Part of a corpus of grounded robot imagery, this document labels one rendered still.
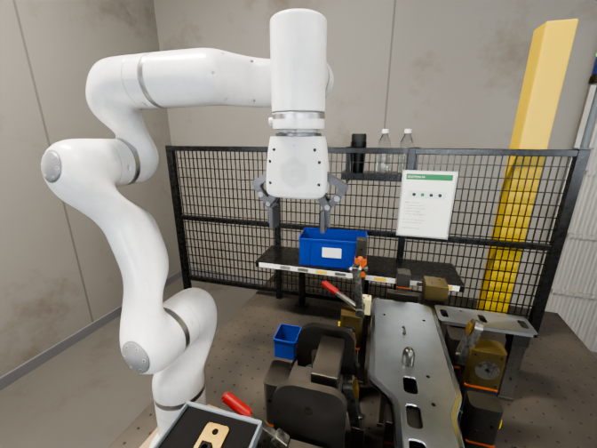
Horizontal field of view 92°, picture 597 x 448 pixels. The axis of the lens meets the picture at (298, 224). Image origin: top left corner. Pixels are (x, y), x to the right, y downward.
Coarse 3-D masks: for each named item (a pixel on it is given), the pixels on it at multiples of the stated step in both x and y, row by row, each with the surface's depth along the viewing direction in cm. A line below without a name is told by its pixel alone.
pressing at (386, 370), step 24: (384, 312) 102; (408, 312) 102; (432, 312) 102; (384, 336) 90; (408, 336) 90; (432, 336) 90; (384, 360) 80; (432, 360) 80; (384, 384) 72; (432, 384) 72; (456, 384) 73; (432, 408) 66; (456, 408) 66; (408, 432) 60; (432, 432) 60; (456, 432) 61
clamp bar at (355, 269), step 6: (354, 264) 90; (348, 270) 89; (354, 270) 87; (360, 270) 88; (366, 270) 87; (354, 276) 88; (360, 276) 90; (354, 282) 88; (360, 282) 88; (354, 288) 89; (360, 288) 88; (354, 294) 90; (360, 294) 89; (360, 300) 90; (360, 306) 90
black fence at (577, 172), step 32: (416, 160) 127; (448, 160) 124; (576, 160) 111; (192, 192) 162; (224, 192) 157; (384, 192) 134; (544, 192) 117; (576, 192) 113; (192, 224) 168; (256, 224) 156; (288, 224) 151; (544, 224) 121; (192, 256) 175; (416, 256) 139; (256, 288) 168; (288, 288) 164; (544, 288) 126; (480, 320) 138
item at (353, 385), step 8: (344, 376) 62; (352, 376) 62; (344, 384) 61; (352, 384) 60; (344, 392) 61; (352, 392) 60; (352, 400) 61; (352, 408) 61; (360, 408) 65; (352, 416) 62; (360, 416) 63; (352, 424) 63; (360, 424) 63
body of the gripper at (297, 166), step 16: (272, 144) 46; (288, 144) 45; (304, 144) 44; (320, 144) 44; (272, 160) 46; (288, 160) 45; (304, 160) 45; (320, 160) 44; (272, 176) 47; (288, 176) 46; (304, 176) 46; (320, 176) 45; (272, 192) 48; (288, 192) 47; (304, 192) 46; (320, 192) 46
